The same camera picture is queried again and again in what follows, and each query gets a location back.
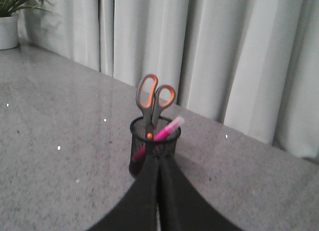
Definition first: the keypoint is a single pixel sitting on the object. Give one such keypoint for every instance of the grey pleated curtain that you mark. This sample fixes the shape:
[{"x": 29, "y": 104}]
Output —
[{"x": 252, "y": 65}]

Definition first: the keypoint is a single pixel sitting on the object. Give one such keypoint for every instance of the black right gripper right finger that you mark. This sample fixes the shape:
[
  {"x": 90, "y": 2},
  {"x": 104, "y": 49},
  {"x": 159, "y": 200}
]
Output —
[{"x": 181, "y": 206}]

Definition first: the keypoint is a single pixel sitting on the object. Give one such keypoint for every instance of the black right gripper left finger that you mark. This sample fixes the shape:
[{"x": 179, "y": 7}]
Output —
[{"x": 137, "y": 210}]

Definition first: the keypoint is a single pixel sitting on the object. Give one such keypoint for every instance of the green potted plant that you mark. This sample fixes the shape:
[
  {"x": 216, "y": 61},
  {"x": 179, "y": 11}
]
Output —
[{"x": 10, "y": 7}]

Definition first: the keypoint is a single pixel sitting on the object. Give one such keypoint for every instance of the grey orange scissors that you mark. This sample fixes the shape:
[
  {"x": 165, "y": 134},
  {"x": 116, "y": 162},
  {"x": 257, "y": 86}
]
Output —
[{"x": 153, "y": 108}]

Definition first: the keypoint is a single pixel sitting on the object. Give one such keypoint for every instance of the black mesh pen holder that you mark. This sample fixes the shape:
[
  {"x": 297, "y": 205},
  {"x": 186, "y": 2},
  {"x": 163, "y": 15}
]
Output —
[{"x": 153, "y": 148}]

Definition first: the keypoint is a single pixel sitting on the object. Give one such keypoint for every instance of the white plant pot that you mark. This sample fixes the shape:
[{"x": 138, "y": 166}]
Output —
[{"x": 9, "y": 32}]

